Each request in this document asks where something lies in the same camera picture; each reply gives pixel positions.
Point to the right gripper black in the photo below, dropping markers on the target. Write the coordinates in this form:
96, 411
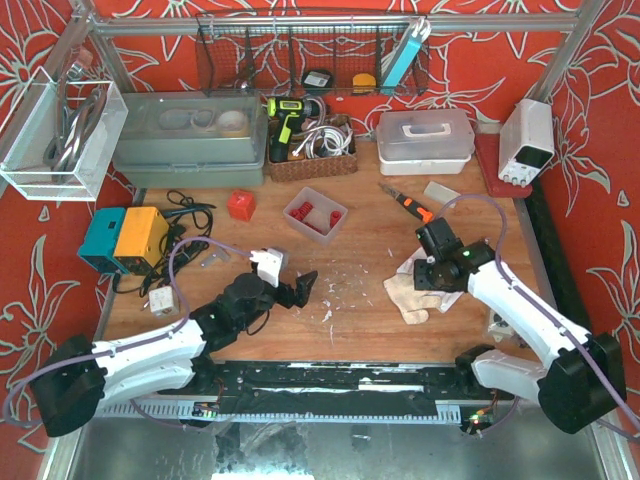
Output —
427, 273

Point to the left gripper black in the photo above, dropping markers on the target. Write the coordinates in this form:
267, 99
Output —
289, 293

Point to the orange black screwdriver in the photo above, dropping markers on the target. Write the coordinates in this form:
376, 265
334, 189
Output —
409, 204

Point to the white work glove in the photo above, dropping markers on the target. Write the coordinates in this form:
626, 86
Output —
415, 305

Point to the white peg base plate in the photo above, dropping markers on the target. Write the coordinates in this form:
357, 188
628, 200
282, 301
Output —
407, 267

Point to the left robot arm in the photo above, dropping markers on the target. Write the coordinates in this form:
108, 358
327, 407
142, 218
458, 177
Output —
80, 377

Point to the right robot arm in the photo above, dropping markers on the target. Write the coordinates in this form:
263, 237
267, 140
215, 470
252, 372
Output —
576, 378

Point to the translucent plastic spring bin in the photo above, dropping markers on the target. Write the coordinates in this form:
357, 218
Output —
319, 216

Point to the red cube block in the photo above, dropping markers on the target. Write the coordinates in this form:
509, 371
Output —
241, 205

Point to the white plastic toolbox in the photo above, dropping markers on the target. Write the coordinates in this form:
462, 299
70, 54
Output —
424, 142

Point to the small white socket part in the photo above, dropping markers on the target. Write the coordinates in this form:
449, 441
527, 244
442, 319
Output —
500, 331

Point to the woven wicker basket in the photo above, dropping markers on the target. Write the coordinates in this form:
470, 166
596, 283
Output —
310, 168

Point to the red tray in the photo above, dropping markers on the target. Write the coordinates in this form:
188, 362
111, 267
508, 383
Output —
487, 153

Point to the white power supply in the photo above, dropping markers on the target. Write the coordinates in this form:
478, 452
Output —
526, 143

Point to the white cube adapter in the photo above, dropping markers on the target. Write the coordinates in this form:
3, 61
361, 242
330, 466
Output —
163, 301

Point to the black foam strip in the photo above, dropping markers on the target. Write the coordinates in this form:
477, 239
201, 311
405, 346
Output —
563, 288

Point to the yellow box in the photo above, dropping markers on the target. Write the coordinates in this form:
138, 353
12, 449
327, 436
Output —
138, 248

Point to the yellow tape measure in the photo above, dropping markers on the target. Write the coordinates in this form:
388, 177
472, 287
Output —
363, 84

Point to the grey plastic storage box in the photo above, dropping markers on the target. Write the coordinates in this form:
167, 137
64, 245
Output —
190, 140

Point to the blue book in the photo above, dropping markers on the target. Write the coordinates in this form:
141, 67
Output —
403, 55

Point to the teal box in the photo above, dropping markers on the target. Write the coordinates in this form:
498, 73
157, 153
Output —
100, 241

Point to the clear acrylic box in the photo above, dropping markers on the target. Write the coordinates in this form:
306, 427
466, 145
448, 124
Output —
59, 146

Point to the metal angle bracket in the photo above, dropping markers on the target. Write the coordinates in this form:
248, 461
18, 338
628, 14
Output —
220, 255

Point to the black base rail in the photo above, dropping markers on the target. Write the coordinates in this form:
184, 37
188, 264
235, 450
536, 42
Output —
329, 388

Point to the green yellow cordless drill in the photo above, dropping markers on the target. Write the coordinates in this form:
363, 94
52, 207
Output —
290, 114

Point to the black wire basket shelf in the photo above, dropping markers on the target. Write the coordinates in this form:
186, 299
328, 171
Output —
271, 61

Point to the aluminium frame bar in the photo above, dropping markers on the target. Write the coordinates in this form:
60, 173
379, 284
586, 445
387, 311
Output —
440, 23

